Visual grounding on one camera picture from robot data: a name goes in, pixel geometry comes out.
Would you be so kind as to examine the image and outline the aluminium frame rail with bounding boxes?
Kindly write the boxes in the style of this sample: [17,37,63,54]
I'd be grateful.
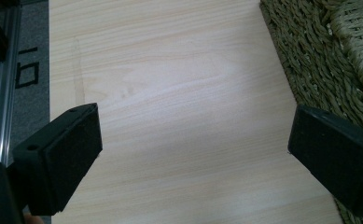
[0,0,23,166]

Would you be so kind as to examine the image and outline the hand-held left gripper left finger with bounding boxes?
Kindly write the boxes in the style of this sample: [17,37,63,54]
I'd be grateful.
[7,103,104,217]

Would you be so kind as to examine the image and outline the green woven straw basket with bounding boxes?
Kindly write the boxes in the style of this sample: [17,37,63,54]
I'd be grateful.
[322,0,363,104]

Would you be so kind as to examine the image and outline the woven wicker basket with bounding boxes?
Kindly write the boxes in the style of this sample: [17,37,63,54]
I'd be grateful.
[258,0,363,224]

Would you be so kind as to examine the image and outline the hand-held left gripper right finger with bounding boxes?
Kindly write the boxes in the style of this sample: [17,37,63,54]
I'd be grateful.
[287,105,363,217]

